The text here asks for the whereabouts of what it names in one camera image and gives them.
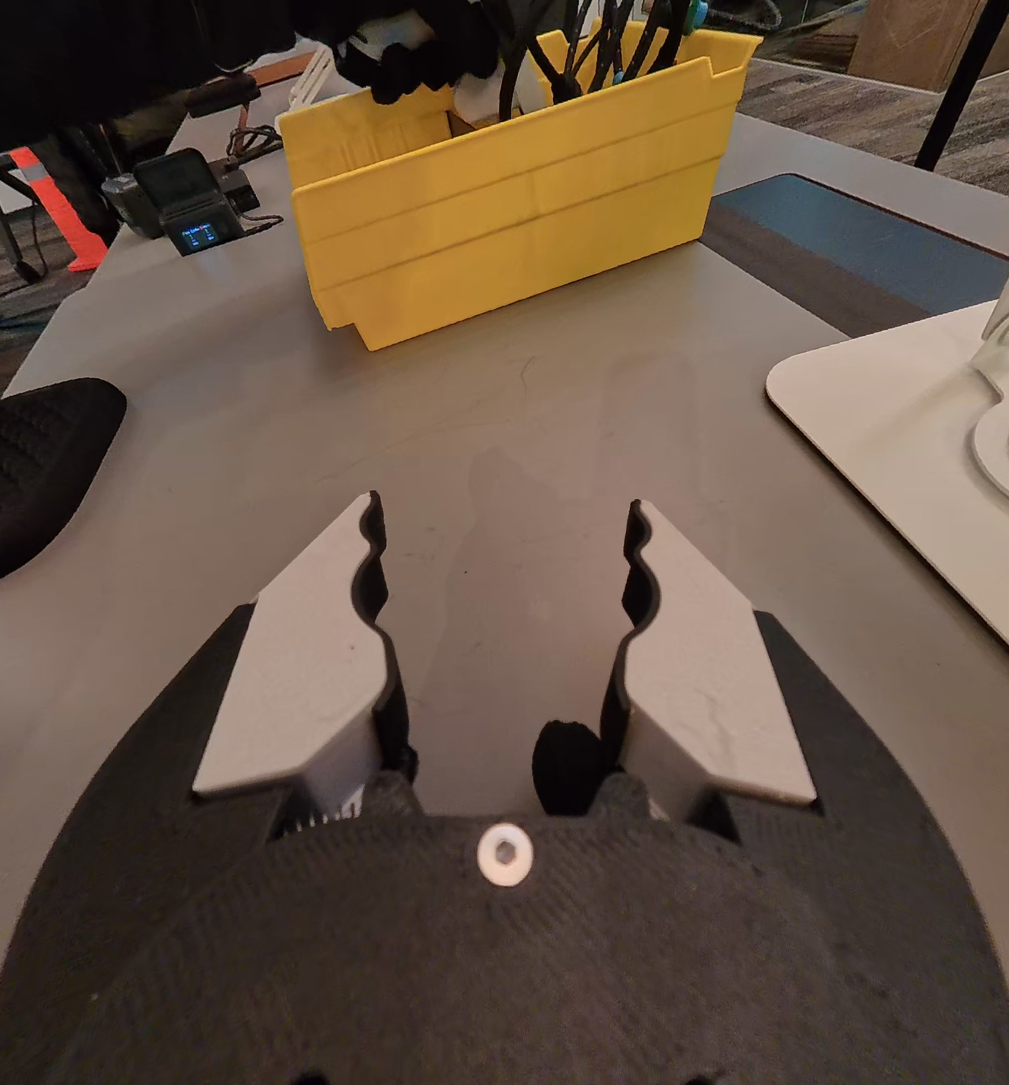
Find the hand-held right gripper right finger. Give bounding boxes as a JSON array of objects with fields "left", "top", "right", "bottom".
[{"left": 600, "top": 498, "right": 819, "bottom": 819}]

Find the cardboard box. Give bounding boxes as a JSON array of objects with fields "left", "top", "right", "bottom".
[{"left": 847, "top": 0, "right": 1009, "bottom": 93}]

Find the black braided hdmi cable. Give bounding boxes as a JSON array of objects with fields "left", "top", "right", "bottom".
[
  {"left": 640, "top": 0, "right": 709, "bottom": 81},
  {"left": 521, "top": 0, "right": 633, "bottom": 107}
]

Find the yellow plastic bin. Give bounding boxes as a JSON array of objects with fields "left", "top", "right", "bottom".
[{"left": 277, "top": 24, "right": 764, "bottom": 353}]

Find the wooden desk black frame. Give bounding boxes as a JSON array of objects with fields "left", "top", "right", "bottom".
[{"left": 915, "top": 0, "right": 1009, "bottom": 175}]

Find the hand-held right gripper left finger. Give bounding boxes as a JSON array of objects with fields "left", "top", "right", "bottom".
[{"left": 192, "top": 489, "right": 410, "bottom": 817}]

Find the black mesh armrest pad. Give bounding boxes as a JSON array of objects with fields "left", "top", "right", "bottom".
[{"left": 0, "top": 377, "right": 128, "bottom": 594}]

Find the black charger with display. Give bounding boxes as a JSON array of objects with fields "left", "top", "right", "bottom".
[{"left": 133, "top": 148, "right": 238, "bottom": 257}]

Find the person's right hand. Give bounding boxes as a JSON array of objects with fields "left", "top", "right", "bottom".
[{"left": 531, "top": 718, "right": 609, "bottom": 817}]

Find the orange reflective strip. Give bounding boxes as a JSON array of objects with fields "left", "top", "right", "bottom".
[{"left": 12, "top": 146, "right": 109, "bottom": 272}]

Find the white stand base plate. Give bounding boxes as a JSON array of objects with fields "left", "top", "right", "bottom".
[{"left": 765, "top": 246, "right": 1009, "bottom": 683}]

